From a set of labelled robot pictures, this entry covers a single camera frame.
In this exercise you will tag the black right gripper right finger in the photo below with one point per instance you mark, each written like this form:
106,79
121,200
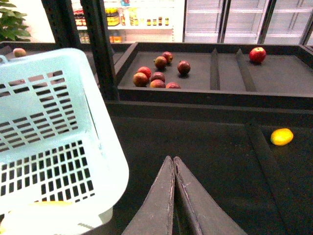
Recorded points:
197,212

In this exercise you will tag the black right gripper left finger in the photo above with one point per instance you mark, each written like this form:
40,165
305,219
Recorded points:
155,216

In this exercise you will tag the light green plastic basket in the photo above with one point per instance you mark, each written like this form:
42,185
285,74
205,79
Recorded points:
62,168

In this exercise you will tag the yellow lemon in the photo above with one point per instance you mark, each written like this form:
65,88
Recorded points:
281,137

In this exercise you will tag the dark wooden display stand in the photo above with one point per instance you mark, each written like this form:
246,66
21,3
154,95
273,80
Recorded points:
219,123

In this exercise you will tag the red passion fruit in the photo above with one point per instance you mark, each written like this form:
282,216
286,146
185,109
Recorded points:
157,76
168,56
145,70
140,79
157,83
184,67
160,62
173,85

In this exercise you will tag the red apple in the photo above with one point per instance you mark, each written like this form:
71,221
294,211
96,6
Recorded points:
257,55

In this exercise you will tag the white product shelf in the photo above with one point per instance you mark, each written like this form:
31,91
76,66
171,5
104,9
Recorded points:
132,21

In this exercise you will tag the glass door fridge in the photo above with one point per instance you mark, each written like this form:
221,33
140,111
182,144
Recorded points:
275,22

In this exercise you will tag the green red fruit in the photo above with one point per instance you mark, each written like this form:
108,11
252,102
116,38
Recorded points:
19,52

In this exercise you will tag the green potted plant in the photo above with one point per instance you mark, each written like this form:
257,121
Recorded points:
12,27

